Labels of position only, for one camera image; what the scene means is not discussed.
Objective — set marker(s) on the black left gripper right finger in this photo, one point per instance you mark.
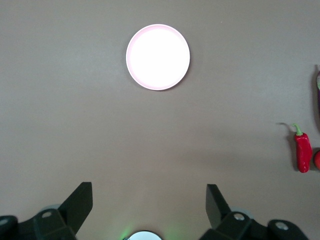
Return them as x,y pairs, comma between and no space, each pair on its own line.
225,222

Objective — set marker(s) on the pink round plate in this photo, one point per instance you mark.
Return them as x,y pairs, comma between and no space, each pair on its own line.
157,57

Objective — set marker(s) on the red pomegranate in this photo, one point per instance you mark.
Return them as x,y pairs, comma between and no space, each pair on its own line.
318,160

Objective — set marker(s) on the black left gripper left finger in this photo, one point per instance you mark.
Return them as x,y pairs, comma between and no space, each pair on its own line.
62,220

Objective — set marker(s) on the brown table cloth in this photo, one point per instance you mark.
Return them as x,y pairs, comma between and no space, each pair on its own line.
75,112

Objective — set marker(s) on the red chili pepper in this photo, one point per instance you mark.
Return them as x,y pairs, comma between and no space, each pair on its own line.
303,155

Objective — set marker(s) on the purple eggplant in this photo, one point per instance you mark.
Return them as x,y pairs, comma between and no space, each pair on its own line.
318,95

